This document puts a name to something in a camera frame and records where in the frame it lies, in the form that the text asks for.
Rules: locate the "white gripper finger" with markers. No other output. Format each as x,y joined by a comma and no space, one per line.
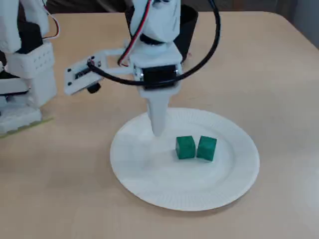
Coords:
158,114

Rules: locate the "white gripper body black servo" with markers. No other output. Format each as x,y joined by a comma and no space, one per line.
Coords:
157,74

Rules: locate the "green block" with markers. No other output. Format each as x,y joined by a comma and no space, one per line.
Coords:
207,149
185,148

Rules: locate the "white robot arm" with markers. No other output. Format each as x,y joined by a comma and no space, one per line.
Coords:
37,62

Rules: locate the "black pot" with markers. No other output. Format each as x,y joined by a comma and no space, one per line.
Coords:
189,30

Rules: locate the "white paper plate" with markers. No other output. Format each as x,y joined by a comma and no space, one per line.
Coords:
149,169

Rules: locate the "green tape strip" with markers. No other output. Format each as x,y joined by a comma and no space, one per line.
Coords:
37,123

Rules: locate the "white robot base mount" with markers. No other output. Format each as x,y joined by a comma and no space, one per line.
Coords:
17,117

